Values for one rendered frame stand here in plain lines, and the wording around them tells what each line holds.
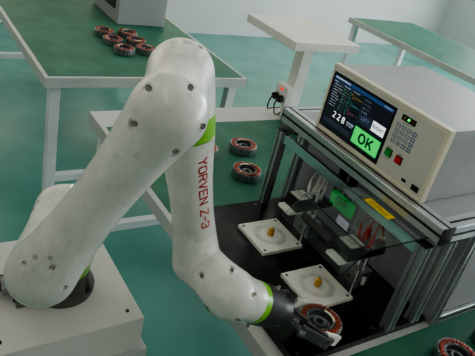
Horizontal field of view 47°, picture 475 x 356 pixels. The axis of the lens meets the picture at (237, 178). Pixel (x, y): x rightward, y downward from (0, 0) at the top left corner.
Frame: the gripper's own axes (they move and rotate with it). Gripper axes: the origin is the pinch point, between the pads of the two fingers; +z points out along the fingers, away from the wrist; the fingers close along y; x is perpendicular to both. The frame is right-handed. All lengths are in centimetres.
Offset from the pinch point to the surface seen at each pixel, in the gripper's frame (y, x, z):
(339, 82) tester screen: -44, 51, 0
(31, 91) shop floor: -326, -68, 49
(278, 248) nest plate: -33.2, 1.7, 12.6
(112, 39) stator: -223, 8, 26
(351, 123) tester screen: -35, 44, 5
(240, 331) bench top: -12.3, -16.1, -5.2
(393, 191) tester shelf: -11.4, 36.4, 6.1
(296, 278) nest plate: -19.7, 0.4, 10.2
